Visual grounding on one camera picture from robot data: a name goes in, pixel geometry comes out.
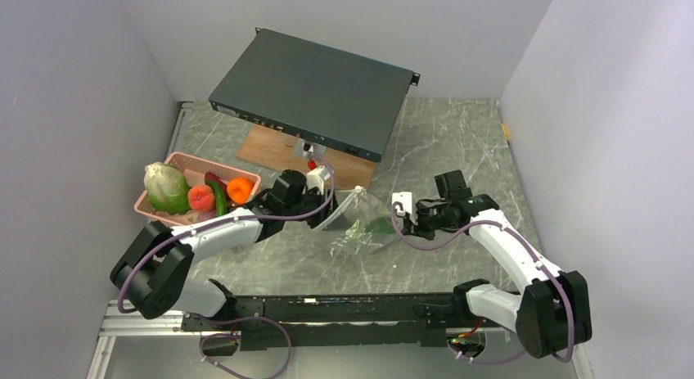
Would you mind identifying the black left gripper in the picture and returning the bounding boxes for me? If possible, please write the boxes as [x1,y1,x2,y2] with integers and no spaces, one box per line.
[284,189,352,232]

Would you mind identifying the green fake vegetable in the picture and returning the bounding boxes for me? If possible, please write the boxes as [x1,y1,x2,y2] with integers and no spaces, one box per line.
[365,217,396,235]

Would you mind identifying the clear zip top bag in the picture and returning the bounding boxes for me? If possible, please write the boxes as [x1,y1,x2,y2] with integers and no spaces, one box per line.
[310,186,398,255]

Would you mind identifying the orange fake fruit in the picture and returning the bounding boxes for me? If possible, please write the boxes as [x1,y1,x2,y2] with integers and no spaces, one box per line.
[227,177,255,205]

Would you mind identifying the green fake chili pepper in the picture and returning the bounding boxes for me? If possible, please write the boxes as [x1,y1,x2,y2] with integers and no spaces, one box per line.
[205,179,228,217]

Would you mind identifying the dark red fake fruit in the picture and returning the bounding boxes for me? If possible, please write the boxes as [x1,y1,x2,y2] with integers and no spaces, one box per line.
[205,171,227,192]

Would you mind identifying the red peach fake fruit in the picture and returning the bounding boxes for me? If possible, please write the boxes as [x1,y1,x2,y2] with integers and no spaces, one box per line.
[187,184,216,213]

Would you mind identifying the white fake food pieces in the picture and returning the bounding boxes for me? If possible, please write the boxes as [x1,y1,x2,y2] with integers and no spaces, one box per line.
[143,162,191,214]

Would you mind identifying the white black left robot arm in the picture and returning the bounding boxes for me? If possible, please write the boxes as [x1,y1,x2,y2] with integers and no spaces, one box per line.
[110,165,335,330]

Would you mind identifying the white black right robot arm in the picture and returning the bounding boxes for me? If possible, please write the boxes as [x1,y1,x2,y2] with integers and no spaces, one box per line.
[390,170,593,363]

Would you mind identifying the wooden board stand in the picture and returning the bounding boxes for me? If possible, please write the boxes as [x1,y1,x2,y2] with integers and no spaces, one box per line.
[236,125,377,189]

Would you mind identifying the pink plastic basket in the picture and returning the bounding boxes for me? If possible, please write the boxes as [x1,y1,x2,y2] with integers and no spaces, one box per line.
[133,151,262,226]

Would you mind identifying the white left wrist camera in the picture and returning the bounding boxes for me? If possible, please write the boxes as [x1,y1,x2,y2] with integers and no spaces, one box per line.
[306,160,334,195]

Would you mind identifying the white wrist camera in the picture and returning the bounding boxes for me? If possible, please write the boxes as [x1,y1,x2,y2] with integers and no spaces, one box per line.
[306,160,334,195]
[391,192,415,218]

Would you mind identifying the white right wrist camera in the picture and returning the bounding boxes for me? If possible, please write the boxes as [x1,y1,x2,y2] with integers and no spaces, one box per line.
[391,192,415,218]

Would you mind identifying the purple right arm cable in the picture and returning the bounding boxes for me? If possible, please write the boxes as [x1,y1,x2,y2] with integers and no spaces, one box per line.
[390,202,576,366]

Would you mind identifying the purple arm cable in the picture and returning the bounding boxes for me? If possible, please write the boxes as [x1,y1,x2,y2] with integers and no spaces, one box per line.
[390,202,576,366]
[116,154,336,379]

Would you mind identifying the dark rack network switch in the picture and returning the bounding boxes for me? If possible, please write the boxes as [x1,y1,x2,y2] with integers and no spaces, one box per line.
[208,29,420,163]

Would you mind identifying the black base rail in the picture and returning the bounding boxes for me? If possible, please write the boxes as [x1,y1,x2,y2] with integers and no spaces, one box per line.
[181,292,498,351]

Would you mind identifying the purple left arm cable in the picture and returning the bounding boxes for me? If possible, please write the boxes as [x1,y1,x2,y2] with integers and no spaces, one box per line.
[116,154,336,379]

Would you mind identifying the aluminium frame rail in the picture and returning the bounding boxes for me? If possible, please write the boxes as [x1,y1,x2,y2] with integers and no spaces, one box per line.
[87,300,184,379]

